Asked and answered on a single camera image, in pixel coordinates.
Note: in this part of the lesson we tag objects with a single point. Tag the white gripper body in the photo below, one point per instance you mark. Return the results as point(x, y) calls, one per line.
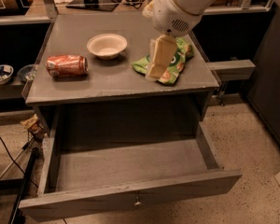
point(170, 13)

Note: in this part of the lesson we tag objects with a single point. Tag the black monitor base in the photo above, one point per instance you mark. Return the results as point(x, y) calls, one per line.
point(96, 5)

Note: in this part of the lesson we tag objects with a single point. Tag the grey cabinet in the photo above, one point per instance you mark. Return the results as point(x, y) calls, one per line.
point(114, 79)

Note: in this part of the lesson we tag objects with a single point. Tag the metal drawer knob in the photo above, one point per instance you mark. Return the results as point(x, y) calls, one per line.
point(137, 202)

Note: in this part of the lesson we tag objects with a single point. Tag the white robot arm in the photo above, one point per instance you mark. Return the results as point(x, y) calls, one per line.
point(172, 19)

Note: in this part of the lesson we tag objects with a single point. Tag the blue white bowl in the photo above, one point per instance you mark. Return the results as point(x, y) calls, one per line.
point(6, 72)

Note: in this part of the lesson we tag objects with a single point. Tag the dark grey bowl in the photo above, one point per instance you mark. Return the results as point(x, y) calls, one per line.
point(27, 73)

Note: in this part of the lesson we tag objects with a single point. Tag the brown snack bag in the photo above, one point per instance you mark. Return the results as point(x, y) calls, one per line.
point(34, 127)

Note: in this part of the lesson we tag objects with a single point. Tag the grey side shelf beam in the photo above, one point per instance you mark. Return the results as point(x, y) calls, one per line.
point(233, 70)

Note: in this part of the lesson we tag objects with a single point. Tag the grey open top drawer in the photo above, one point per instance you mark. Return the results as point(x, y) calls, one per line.
point(97, 162)

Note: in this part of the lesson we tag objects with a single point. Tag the red coke can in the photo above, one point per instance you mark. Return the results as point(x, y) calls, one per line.
point(67, 66)

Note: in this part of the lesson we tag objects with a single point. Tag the green chip bag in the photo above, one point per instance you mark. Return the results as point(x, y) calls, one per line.
point(185, 52)

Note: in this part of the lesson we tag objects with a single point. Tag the white paper bowl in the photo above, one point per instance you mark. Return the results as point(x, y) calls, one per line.
point(107, 46)

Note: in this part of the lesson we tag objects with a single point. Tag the black tripod stand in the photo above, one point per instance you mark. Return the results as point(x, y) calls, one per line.
point(19, 186)

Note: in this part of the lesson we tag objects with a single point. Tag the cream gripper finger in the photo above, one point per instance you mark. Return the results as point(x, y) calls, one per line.
point(165, 50)
point(152, 45)

